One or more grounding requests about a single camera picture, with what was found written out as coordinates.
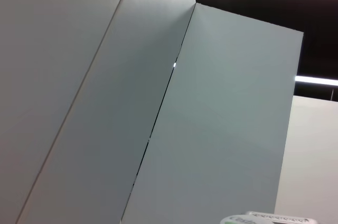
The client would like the clear green-label water bottle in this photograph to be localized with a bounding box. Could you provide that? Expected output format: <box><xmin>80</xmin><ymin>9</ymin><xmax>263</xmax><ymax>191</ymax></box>
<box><xmin>220</xmin><ymin>210</ymin><xmax>312</xmax><ymax>224</ymax></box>

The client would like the ceiling strip light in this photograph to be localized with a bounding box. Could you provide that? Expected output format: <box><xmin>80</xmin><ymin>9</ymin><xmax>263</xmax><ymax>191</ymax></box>
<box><xmin>294</xmin><ymin>75</ymin><xmax>338</xmax><ymax>87</ymax></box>

